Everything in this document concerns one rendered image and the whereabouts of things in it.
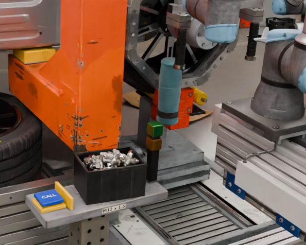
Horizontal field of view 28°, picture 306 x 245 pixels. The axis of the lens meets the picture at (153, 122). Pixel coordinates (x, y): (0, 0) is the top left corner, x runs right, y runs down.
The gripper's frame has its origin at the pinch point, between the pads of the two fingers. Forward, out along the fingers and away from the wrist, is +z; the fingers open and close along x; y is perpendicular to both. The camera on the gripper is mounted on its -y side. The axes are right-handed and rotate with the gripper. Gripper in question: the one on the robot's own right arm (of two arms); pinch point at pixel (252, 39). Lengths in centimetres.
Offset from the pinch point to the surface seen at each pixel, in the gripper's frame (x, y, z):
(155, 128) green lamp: 25, -18, 59
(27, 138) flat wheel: -16, -34, 86
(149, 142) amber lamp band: 24, -23, 60
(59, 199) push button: 26, -35, 93
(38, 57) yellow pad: -42, -13, 72
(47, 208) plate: 27, -37, 97
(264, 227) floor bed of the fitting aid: 20, -75, -3
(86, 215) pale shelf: 32, -39, 86
